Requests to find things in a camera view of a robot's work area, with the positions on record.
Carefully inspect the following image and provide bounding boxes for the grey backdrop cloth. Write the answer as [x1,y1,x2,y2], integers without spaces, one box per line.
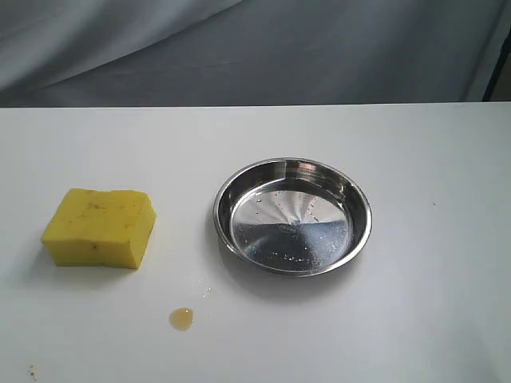
[1,1,510,107]

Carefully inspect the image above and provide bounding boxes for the round stainless steel pan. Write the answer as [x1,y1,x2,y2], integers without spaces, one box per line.
[212,157,373,278]

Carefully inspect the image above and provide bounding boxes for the amber liquid spill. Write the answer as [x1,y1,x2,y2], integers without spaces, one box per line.
[168,307,194,331]

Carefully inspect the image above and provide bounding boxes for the yellow sponge block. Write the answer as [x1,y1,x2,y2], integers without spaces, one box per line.
[42,188,156,270]

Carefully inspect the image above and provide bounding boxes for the black backdrop stand pole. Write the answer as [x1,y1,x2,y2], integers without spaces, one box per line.
[481,33,510,102]

